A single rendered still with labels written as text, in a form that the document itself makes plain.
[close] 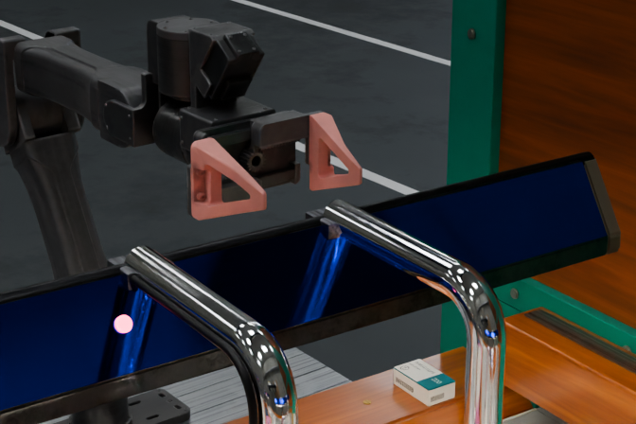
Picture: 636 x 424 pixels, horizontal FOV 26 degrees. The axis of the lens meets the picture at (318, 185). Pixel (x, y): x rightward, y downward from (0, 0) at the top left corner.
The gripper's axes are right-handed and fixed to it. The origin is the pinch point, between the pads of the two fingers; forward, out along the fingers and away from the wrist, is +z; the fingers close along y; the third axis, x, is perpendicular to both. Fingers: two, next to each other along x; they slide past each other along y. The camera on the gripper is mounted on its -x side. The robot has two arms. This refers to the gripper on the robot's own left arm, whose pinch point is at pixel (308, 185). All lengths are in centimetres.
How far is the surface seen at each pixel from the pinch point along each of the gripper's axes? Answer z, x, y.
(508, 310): -8.6, 24.0, 33.2
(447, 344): -18, 32, 34
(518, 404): -4.4, 32.6, 31.1
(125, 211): -251, 111, 123
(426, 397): -7.7, 29.8, 21.1
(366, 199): -215, 110, 186
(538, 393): 2.6, 26.6, 26.5
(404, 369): -12.1, 28.9, 22.0
